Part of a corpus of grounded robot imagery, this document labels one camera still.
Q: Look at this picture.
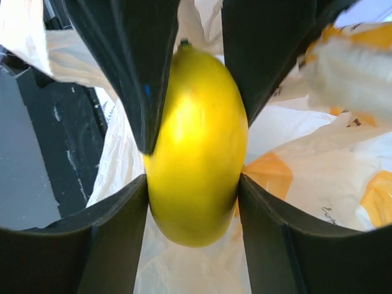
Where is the yellow mango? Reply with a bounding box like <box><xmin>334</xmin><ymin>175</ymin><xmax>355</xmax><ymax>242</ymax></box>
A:
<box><xmin>144</xmin><ymin>40</ymin><xmax>248</xmax><ymax>247</ymax></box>

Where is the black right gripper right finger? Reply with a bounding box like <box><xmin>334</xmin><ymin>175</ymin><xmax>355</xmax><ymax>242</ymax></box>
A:
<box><xmin>238</xmin><ymin>175</ymin><xmax>391</xmax><ymax>293</ymax></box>

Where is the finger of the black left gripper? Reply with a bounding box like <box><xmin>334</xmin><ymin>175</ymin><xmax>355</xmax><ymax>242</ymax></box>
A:
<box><xmin>222</xmin><ymin>0</ymin><xmax>355</xmax><ymax>124</ymax></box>
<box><xmin>64</xmin><ymin>0</ymin><xmax>179</xmax><ymax>154</ymax></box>

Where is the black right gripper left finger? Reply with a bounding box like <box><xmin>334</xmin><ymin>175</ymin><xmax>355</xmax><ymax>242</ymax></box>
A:
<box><xmin>1</xmin><ymin>175</ymin><xmax>148</xmax><ymax>293</ymax></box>

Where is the orange plastic grocery bag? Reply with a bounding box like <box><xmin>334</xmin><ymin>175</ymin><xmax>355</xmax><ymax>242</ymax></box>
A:
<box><xmin>0</xmin><ymin>0</ymin><xmax>392</xmax><ymax>294</ymax></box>

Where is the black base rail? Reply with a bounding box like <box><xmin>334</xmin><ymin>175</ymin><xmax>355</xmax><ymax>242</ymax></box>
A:
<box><xmin>1</xmin><ymin>1</ymin><xmax>107</xmax><ymax>230</ymax></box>

